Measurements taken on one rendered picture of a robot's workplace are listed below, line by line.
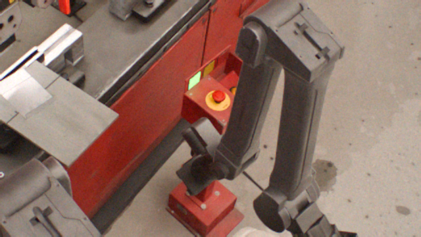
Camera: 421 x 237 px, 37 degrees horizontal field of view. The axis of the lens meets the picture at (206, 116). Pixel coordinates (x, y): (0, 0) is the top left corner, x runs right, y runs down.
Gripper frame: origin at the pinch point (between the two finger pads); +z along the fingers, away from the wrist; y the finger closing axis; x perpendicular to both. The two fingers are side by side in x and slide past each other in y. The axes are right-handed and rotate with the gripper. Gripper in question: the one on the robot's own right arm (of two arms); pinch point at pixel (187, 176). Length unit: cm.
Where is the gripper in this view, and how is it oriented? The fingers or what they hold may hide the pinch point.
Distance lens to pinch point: 144.2
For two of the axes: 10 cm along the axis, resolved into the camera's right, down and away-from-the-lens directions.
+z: -4.1, 2.2, 8.9
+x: 5.7, 8.2, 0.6
